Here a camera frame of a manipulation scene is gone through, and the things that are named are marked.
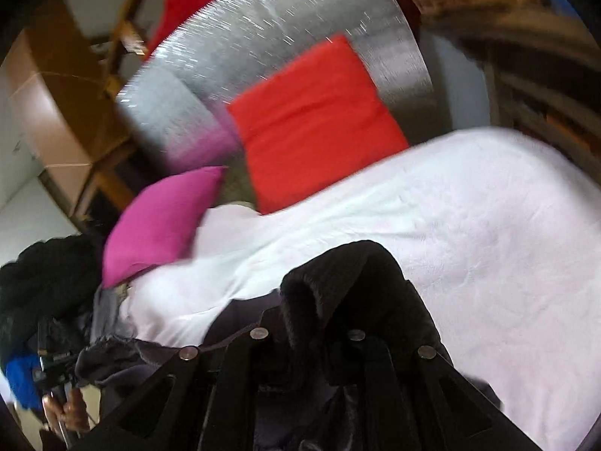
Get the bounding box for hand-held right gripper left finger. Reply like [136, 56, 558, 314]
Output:
[82, 324, 282, 451]

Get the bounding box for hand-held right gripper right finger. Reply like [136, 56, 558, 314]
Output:
[338, 326, 541, 451]

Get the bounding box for black quilted hooded jacket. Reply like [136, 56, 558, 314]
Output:
[75, 239, 503, 451]

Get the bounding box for person's left hand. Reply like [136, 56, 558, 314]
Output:
[42, 385, 92, 435]

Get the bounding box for blue cloth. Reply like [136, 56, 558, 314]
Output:
[5, 354, 45, 412]

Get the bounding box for grey cloth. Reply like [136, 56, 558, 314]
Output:
[91, 286, 132, 339]

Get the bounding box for black puffer jacket pile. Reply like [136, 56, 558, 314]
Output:
[0, 232, 106, 372]

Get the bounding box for pink pillow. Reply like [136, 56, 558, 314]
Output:
[102, 165, 226, 289]

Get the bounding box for white textured bed blanket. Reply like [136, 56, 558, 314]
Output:
[117, 127, 601, 451]

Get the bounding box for wooden cabinet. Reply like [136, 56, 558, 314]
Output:
[9, 0, 142, 217]

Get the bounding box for large red pillow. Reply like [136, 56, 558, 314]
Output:
[227, 35, 410, 216]

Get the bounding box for dark wooden shelf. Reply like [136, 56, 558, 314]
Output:
[423, 9, 601, 170]

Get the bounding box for wooden chair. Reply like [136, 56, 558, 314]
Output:
[89, 0, 179, 99]

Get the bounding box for silver foil insulation sheet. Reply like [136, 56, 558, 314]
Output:
[115, 0, 435, 207]

